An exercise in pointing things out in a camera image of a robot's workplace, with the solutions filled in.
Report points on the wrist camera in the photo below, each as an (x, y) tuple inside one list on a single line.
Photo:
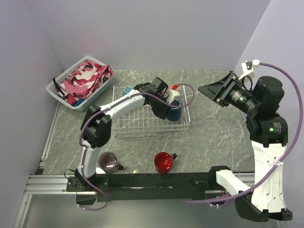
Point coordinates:
[(248, 68), (172, 93)]

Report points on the white wire dish rack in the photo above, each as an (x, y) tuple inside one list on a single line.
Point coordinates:
[(143, 120)]

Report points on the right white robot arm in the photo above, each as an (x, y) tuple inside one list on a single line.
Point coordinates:
[(268, 133)]

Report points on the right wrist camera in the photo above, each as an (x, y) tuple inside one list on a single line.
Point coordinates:
[(248, 68)]

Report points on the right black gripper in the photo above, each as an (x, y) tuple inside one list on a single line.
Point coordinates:
[(219, 89)]

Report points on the purple grey mug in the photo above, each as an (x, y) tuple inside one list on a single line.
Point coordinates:
[(109, 163)]

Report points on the aluminium frame rail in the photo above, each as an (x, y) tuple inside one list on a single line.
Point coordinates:
[(58, 184)]

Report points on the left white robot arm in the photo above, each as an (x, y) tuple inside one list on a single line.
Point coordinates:
[(97, 124)]

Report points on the red mug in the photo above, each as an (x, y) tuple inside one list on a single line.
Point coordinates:
[(163, 162)]

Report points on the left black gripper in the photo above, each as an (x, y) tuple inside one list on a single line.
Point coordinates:
[(162, 113)]

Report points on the dark blue mug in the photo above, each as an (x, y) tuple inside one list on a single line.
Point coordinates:
[(174, 114)]

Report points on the light blue floral mug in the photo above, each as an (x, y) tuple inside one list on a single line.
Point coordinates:
[(127, 90)]

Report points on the pink camouflage cloth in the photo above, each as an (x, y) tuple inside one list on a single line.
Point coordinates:
[(83, 81)]

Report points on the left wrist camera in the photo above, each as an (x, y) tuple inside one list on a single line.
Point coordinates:
[(172, 93)]

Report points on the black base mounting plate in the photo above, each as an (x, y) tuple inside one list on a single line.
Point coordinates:
[(151, 186)]

